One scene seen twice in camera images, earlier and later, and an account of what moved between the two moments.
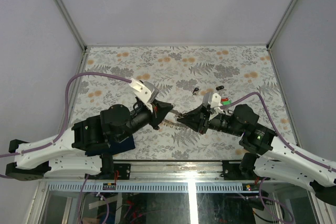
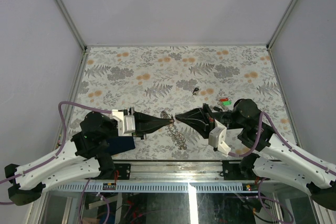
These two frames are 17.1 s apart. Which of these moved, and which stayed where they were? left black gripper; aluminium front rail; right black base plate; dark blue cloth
Moved: left black gripper
Stayed: aluminium front rail; dark blue cloth; right black base plate
